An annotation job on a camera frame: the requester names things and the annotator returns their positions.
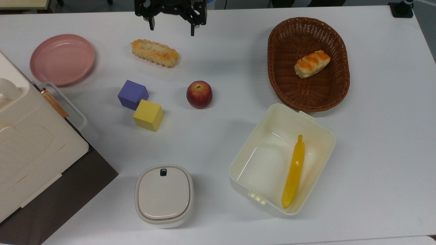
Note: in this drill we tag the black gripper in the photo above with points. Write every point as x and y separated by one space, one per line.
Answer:
170 6

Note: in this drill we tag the long toasted bread loaf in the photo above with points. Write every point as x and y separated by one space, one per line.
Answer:
155 52

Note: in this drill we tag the small glazed bread roll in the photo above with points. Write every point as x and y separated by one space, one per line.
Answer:
312 64

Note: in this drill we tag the brown wicker basket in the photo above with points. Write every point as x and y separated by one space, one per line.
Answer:
308 95

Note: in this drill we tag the red apple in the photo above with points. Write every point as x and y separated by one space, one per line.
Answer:
199 94

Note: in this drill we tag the purple cube block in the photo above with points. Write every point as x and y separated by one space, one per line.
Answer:
132 94

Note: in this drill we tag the yellow cube block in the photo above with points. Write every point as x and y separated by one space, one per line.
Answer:
148 115

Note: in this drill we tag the pink round plate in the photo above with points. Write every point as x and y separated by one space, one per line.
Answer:
62 59

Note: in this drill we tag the light wooden table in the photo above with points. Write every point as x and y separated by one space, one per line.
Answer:
22 3

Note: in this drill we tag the cream open plastic box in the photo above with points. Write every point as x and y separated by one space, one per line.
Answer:
262 163

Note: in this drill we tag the small beige lidded container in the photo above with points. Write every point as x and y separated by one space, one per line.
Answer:
164 195

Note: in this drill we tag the large white plastic case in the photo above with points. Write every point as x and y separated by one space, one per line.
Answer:
30 143

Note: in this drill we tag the yellow banana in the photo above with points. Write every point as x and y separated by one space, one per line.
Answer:
294 173

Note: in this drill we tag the dark brown board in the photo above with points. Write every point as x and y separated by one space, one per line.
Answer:
64 204

